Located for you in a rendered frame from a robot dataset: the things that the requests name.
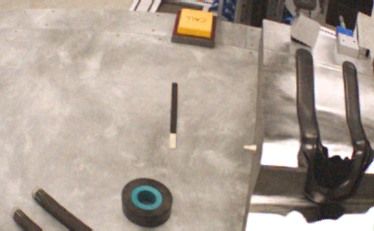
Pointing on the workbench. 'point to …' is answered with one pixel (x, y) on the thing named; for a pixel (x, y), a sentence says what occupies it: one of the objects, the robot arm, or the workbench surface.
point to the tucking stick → (173, 115)
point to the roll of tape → (145, 187)
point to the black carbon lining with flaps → (304, 72)
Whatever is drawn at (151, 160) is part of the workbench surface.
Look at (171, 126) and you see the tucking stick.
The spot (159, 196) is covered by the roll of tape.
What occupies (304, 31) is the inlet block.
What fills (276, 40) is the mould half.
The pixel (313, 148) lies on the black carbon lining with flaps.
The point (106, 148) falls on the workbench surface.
